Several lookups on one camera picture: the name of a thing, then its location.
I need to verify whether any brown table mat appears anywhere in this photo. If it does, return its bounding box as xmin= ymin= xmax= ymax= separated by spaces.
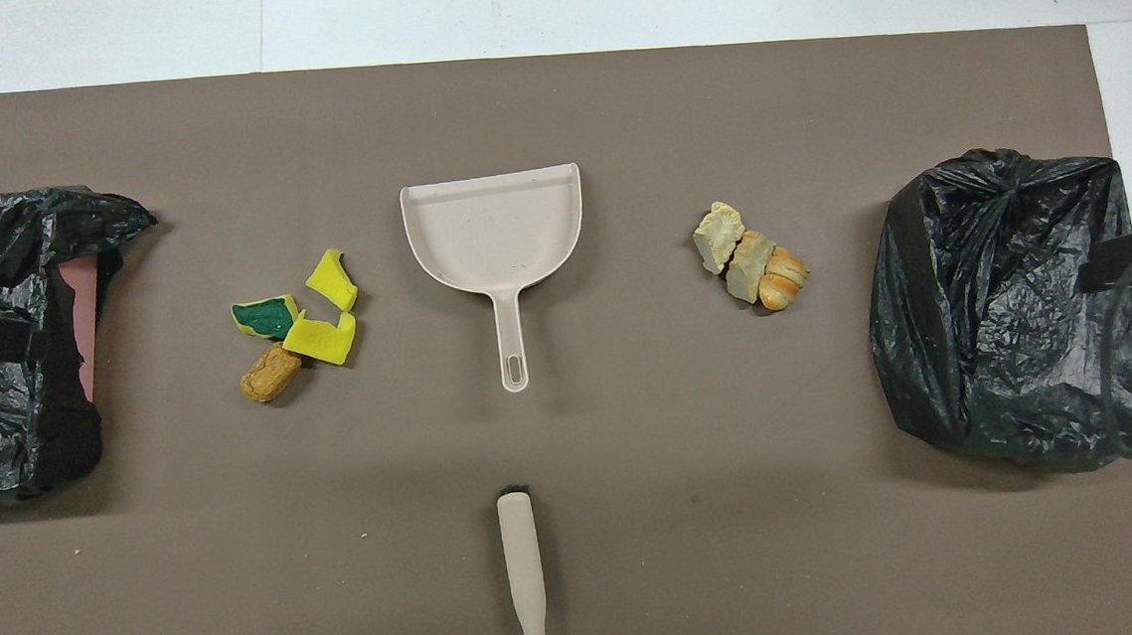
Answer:
xmin=0 ymin=12 xmax=1132 ymax=635

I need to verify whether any green and yellow sponge piece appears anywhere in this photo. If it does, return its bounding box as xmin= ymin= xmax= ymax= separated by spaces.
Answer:
xmin=230 ymin=293 xmax=302 ymax=345

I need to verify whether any golden croissant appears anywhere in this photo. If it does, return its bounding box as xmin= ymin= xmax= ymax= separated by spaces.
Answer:
xmin=754 ymin=243 xmax=814 ymax=314

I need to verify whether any pink bin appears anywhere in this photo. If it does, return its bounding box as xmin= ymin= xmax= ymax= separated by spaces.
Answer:
xmin=58 ymin=254 xmax=108 ymax=404

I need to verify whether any pale stone chunk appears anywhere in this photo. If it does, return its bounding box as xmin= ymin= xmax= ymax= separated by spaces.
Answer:
xmin=690 ymin=200 xmax=750 ymax=277

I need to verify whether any beige plastic dustpan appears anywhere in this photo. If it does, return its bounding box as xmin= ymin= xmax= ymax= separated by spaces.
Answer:
xmin=399 ymin=162 xmax=596 ymax=400

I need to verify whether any curved yellow sponge piece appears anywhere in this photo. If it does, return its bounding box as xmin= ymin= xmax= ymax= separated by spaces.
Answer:
xmin=303 ymin=246 xmax=362 ymax=316

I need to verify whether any notched yellow sponge piece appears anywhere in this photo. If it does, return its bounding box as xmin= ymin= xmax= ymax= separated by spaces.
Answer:
xmin=279 ymin=306 xmax=361 ymax=371

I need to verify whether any beige hand brush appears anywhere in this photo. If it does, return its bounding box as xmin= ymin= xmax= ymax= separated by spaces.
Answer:
xmin=495 ymin=487 xmax=552 ymax=635

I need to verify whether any grey-green stone chunk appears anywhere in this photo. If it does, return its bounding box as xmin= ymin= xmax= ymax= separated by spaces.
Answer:
xmin=722 ymin=229 xmax=781 ymax=306

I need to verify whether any brown bread roll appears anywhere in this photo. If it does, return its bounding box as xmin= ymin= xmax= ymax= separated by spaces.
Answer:
xmin=238 ymin=341 xmax=307 ymax=405

